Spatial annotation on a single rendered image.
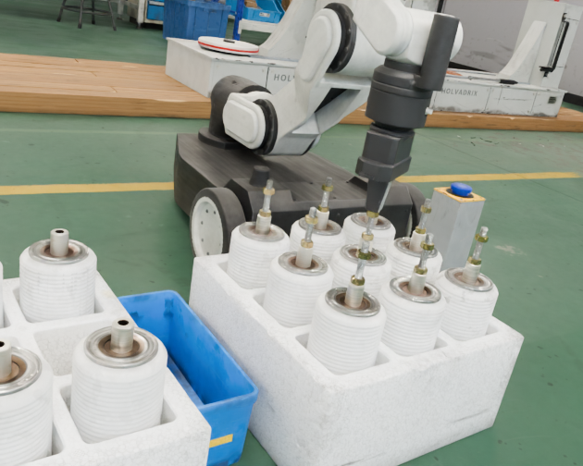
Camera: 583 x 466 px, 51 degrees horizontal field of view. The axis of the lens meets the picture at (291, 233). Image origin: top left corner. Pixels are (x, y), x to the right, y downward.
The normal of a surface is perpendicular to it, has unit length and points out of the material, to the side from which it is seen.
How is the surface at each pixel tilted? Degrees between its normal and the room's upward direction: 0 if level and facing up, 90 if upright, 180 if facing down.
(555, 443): 0
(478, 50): 90
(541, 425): 0
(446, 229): 90
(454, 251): 90
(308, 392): 90
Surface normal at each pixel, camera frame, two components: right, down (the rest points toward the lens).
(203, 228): -0.84, 0.07
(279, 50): 0.51, 0.40
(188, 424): 0.16, -0.91
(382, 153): -0.46, 0.26
